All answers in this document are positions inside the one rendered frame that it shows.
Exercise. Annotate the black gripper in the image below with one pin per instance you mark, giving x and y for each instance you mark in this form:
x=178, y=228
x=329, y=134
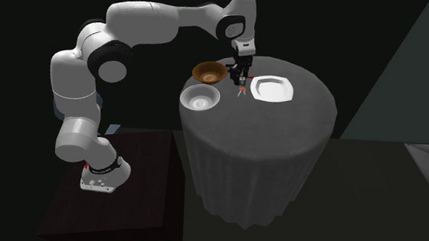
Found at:
x=242, y=69

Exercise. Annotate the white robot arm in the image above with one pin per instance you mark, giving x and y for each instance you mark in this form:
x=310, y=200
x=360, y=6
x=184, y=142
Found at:
x=147, y=22

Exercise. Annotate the small orange tool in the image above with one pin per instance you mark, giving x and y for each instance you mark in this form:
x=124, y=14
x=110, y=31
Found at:
x=241, y=90

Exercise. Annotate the brown wooden bowl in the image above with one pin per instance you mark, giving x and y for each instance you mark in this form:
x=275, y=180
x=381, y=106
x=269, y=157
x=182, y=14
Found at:
x=209, y=72

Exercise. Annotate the white square plate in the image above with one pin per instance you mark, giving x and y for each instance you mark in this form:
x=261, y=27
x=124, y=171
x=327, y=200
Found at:
x=272, y=88

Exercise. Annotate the white round bowl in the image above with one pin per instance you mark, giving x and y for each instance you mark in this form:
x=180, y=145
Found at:
x=199, y=97

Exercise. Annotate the round table with grey cloth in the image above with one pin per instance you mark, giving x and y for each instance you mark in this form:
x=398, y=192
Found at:
x=260, y=143

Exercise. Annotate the dark robot stand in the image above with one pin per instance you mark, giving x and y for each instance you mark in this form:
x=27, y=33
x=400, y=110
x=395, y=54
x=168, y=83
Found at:
x=137, y=197

